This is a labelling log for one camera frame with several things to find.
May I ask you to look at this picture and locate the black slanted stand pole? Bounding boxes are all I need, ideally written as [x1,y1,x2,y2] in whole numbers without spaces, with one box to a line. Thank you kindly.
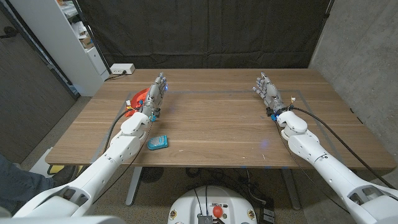
[72,0,112,75]

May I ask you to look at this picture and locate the grey metal table leg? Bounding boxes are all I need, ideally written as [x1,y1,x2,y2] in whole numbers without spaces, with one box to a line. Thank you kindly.
[125,167,143,207]
[281,167,302,211]

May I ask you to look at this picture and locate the black floor power strip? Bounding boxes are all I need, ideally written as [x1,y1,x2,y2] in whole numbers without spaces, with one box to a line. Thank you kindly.
[259,207,276,224]

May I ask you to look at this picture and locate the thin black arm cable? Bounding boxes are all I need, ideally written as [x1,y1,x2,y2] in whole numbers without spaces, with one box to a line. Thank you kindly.
[274,120,351,214]
[92,121,154,205]

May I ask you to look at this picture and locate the white shelf cabinet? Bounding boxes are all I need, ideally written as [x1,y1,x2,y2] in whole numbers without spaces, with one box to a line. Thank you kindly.
[9,0,110,97]

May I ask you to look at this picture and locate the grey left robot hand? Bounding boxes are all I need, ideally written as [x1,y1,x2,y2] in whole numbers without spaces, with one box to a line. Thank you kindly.
[141,72,169,121]

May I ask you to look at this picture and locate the black curtain backdrop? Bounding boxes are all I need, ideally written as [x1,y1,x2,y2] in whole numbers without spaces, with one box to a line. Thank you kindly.
[76,0,335,70]

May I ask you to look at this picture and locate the yellow floor object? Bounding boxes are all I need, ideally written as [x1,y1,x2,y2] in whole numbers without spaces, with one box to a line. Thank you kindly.
[47,164,66,175]

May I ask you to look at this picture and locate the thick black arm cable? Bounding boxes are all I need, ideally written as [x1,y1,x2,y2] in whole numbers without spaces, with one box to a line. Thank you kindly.
[290,106,398,190]
[103,106,142,153]

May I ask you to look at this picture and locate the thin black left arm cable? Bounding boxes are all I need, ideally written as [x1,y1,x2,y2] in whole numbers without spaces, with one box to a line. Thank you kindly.
[92,121,154,205]

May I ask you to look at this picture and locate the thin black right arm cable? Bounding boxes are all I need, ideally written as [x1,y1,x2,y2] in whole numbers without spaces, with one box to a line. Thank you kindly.
[274,120,351,214]

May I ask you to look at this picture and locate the person leg in jeans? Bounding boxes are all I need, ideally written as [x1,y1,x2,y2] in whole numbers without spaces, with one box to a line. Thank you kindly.
[0,154,55,215]

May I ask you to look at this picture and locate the black door handle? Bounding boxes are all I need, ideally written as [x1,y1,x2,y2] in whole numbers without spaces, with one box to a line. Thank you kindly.
[0,26,19,40]

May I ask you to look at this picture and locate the orange ribbon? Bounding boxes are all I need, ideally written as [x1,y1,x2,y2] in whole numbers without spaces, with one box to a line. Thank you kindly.
[124,88,150,118]

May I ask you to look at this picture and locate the black power strip cable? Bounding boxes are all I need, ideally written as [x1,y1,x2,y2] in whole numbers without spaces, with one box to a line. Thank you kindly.
[104,70,127,83]

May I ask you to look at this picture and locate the white power strip box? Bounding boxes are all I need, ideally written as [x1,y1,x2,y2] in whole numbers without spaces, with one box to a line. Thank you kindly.
[109,63,136,75]

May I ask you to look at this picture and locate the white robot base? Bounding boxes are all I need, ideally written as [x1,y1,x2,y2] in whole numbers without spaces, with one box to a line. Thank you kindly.
[167,185,258,224]

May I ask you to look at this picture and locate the tangled black floor cables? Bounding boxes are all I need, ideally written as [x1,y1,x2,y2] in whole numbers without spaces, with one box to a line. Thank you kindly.
[185,167,269,205]

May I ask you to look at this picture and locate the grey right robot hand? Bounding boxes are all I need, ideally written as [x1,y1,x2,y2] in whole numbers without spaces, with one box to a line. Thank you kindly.
[252,72,292,121]

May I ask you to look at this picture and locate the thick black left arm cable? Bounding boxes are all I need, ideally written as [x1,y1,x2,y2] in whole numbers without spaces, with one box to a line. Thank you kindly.
[103,106,142,153]

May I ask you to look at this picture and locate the small cardboard box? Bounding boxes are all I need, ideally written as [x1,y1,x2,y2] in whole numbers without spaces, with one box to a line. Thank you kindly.
[79,35,94,49]

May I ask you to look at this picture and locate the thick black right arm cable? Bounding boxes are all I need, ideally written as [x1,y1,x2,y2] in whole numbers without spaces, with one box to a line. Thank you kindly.
[290,106,398,190]

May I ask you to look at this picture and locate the black shoe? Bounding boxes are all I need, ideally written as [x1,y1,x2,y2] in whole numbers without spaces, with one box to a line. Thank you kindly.
[51,166,77,187]

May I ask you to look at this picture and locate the round black floor fan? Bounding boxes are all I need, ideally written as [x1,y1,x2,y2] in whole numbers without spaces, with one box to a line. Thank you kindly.
[139,167,165,184]

